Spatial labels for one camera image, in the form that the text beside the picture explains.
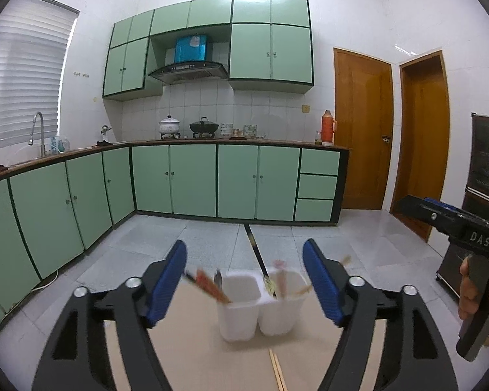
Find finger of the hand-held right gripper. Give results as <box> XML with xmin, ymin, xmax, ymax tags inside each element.
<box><xmin>423</xmin><ymin>196</ymin><xmax>459</xmax><ymax>213</ymax></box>
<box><xmin>395</xmin><ymin>194</ymin><xmax>489</xmax><ymax>246</ymax></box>

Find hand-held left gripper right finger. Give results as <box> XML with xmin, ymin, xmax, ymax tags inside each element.
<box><xmin>302</xmin><ymin>239</ymin><xmax>459</xmax><ymax>391</ymax></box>

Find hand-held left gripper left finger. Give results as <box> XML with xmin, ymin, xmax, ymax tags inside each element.
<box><xmin>32</xmin><ymin>239</ymin><xmax>188</xmax><ymax>391</ymax></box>

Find white two-compartment utensil holder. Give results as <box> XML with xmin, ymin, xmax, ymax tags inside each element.
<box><xmin>215</xmin><ymin>268</ymin><xmax>311</xmax><ymax>342</ymax></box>

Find person's right hand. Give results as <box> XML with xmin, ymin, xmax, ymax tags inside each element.
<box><xmin>458</xmin><ymin>257</ymin><xmax>489</xmax><ymax>322</ymax></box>

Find black glass-front cabinet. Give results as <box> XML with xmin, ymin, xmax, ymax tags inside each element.
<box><xmin>436</xmin><ymin>113</ymin><xmax>489</xmax><ymax>299</ymax></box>

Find plain wooden door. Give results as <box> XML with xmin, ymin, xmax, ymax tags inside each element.
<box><xmin>389</xmin><ymin>50</ymin><xmax>451</xmax><ymax>242</ymax></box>

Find green lower kitchen cabinets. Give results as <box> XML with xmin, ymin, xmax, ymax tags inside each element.
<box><xmin>0</xmin><ymin>140</ymin><xmax>350</xmax><ymax>327</ymax></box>

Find orange thermos flask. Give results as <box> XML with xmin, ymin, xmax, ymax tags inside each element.
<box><xmin>320</xmin><ymin>109</ymin><xmax>338</xmax><ymax>144</ymax></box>

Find white cooking pot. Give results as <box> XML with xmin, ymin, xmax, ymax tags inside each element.
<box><xmin>158</xmin><ymin>115</ymin><xmax>182</xmax><ymax>135</ymax></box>

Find black wok with lid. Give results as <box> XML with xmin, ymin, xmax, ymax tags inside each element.
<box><xmin>188</xmin><ymin>116</ymin><xmax>221</xmax><ymax>135</ymax></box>

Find bottles beside sink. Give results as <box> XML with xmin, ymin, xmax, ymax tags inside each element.
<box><xmin>51</xmin><ymin>135</ymin><xmax>72</xmax><ymax>154</ymax></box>

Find metal kitchen faucet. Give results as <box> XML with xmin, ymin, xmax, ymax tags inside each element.
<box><xmin>28</xmin><ymin>111</ymin><xmax>48</xmax><ymax>158</ymax></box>

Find black range hood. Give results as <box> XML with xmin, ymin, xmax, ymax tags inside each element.
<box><xmin>147</xmin><ymin>61</ymin><xmax>229</xmax><ymax>86</ymax></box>

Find blue range hood cover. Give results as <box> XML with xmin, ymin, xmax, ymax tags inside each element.
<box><xmin>175</xmin><ymin>34</ymin><xmax>211</xmax><ymax>63</ymax></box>

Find white window blind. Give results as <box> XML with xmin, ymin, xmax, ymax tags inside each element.
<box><xmin>0</xmin><ymin>0</ymin><xmax>81</xmax><ymax>154</ymax></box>

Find wooden door with handle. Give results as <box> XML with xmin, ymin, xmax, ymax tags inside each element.
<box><xmin>333</xmin><ymin>47</ymin><xmax>394</xmax><ymax>211</ymax></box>

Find white floor cable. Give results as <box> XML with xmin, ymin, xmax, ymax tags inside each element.
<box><xmin>30</xmin><ymin>268</ymin><xmax>60</xmax><ymax>292</ymax></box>

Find green upper wall cabinets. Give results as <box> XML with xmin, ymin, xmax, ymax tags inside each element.
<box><xmin>102</xmin><ymin>0</ymin><xmax>314</xmax><ymax>101</ymax></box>

